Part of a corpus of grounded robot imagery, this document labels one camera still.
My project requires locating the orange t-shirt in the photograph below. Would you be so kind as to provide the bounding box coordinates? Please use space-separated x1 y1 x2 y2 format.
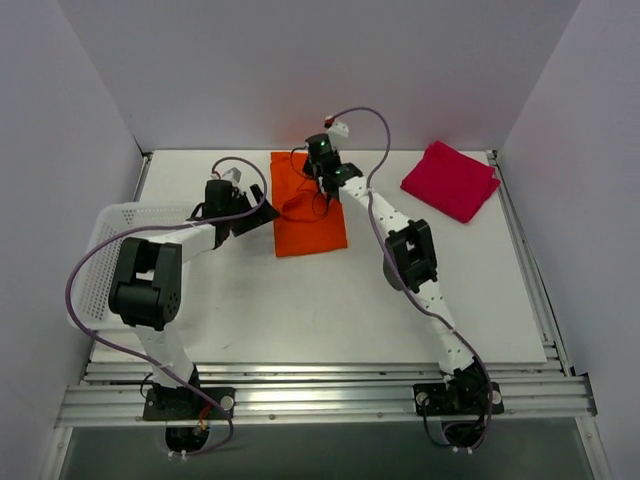
270 152 348 258

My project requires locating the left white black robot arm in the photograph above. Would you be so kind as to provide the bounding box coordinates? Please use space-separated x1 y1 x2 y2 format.
108 179 279 419

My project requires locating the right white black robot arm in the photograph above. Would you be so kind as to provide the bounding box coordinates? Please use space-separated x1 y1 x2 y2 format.
303 133 492 413

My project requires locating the folded magenta t-shirt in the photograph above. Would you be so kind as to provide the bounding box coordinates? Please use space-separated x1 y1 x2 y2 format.
400 141 501 224

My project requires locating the white perforated plastic basket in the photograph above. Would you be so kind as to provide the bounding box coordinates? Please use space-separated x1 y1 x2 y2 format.
71 201 192 331

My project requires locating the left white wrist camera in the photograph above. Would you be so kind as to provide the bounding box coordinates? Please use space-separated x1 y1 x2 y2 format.
210 167 242 185

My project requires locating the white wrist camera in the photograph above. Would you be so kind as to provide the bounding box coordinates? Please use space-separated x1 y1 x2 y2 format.
210 167 242 185
324 116 349 151

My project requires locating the thin black cable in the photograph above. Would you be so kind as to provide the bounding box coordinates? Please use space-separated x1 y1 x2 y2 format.
279 144 334 221

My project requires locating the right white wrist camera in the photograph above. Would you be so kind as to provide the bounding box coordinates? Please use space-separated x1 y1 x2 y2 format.
324 116 349 151

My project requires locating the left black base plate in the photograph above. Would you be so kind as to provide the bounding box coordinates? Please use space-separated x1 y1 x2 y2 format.
142 386 236 422

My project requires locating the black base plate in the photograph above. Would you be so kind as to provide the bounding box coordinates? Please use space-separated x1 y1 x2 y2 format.
142 386 236 422
413 382 505 417

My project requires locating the aluminium rail frame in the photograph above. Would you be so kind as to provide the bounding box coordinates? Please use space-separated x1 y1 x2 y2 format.
39 149 609 480

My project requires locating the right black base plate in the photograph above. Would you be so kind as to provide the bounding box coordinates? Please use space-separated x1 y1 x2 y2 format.
413 382 505 417

